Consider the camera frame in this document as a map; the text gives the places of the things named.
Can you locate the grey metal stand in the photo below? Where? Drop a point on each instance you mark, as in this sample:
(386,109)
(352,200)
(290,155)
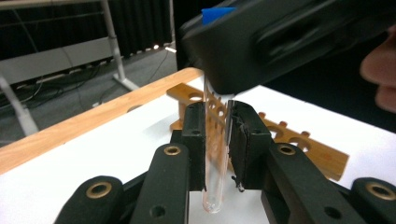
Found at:
(56,59)

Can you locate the blue-capped glass test tube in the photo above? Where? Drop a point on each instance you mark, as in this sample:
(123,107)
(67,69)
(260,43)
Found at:
(214,174)

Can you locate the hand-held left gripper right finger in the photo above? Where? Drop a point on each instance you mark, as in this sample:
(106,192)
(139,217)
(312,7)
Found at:
(249,146)

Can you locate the wooden test tube rack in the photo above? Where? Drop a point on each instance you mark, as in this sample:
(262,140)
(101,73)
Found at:
(314,152)

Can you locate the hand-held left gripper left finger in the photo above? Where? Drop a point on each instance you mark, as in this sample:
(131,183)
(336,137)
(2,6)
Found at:
(194,143)

